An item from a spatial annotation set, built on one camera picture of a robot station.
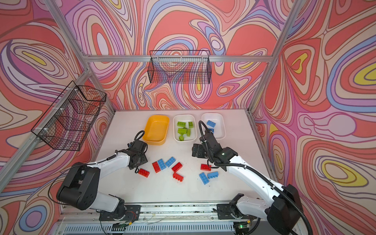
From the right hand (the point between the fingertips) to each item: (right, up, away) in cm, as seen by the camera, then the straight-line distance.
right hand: (200, 152), depth 80 cm
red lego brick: (+3, -11, +8) cm, 14 cm away
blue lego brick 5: (-23, -9, +8) cm, 26 cm away
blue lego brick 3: (+2, -16, +4) cm, 16 cm away
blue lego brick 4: (+7, -14, +4) cm, 16 cm away
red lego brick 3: (-14, -11, +8) cm, 19 cm away
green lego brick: (-12, +16, +27) cm, 34 cm away
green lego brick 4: (-5, +16, +27) cm, 32 cm away
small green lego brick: (-12, +6, +21) cm, 24 cm away
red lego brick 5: (-27, -11, +8) cm, 30 cm away
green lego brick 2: (-11, +11, +24) cm, 29 cm away
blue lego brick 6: (-18, -8, +10) cm, 22 cm away
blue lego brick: (+10, +16, +32) cm, 38 cm away
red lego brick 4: (-34, -13, +6) cm, 37 cm away
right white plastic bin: (+15, +20, +29) cm, 39 cm away
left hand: (-36, -7, +12) cm, 39 cm away
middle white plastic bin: (-8, +20, +30) cm, 37 cm away
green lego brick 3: (-6, +11, +24) cm, 28 cm away
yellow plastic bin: (-32, +12, +30) cm, 45 cm away
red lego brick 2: (-13, -15, +4) cm, 20 cm away
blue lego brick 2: (+11, +11, +31) cm, 34 cm away
